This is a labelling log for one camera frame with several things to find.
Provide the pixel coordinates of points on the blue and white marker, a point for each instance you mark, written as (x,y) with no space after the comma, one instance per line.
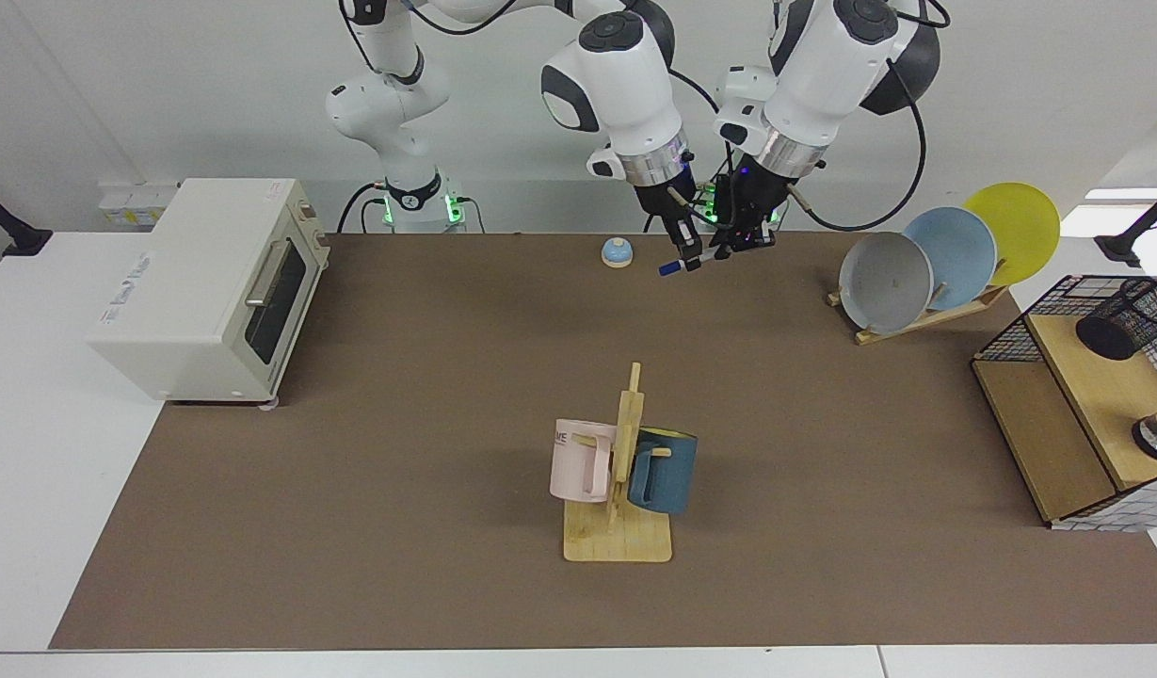
(672,269)

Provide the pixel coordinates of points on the black mesh pen holder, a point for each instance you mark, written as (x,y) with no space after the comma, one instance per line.
(1110,334)

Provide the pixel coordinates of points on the grey plate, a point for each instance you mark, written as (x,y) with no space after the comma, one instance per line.
(884,282)

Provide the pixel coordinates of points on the wooden plate rack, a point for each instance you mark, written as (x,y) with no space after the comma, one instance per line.
(917,322)

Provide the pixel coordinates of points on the light blue plate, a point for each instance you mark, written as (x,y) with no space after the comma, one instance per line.
(955,254)

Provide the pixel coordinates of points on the dark blue cup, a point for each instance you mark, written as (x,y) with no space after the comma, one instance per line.
(667,471)

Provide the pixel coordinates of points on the yellow plate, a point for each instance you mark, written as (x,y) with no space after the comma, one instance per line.
(1020,226)

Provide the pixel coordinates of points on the pink cup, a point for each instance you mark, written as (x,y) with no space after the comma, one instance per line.
(573,461)

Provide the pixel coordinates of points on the wooden cup stand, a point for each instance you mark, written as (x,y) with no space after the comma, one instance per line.
(616,541)

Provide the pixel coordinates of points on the brown table cloth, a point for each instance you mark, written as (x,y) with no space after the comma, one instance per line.
(446,527)

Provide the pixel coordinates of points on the pale toaster oven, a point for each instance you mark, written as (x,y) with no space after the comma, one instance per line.
(183,282)

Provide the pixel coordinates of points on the black camera stand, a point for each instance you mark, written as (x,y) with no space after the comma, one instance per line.
(1119,247)
(18,240)

